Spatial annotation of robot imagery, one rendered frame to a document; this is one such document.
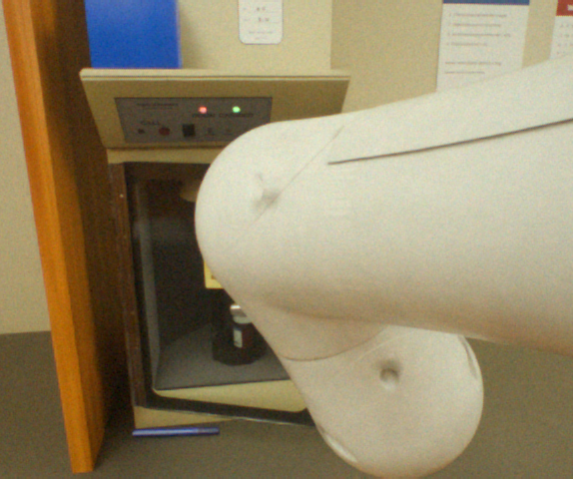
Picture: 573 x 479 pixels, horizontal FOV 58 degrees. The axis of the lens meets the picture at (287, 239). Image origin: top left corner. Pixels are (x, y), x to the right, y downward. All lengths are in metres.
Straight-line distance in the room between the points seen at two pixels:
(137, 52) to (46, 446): 0.63
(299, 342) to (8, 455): 0.75
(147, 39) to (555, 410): 0.89
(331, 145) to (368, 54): 1.05
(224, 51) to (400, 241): 0.62
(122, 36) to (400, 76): 0.76
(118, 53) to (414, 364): 0.50
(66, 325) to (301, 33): 0.52
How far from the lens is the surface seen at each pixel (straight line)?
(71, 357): 0.79
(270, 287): 0.24
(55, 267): 0.74
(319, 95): 0.68
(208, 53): 0.76
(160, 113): 0.69
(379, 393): 0.29
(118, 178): 0.76
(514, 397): 1.08
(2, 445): 1.00
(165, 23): 0.66
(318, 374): 0.29
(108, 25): 0.66
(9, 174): 1.28
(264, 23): 0.77
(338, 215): 0.18
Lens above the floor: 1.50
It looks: 17 degrees down
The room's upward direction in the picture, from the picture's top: straight up
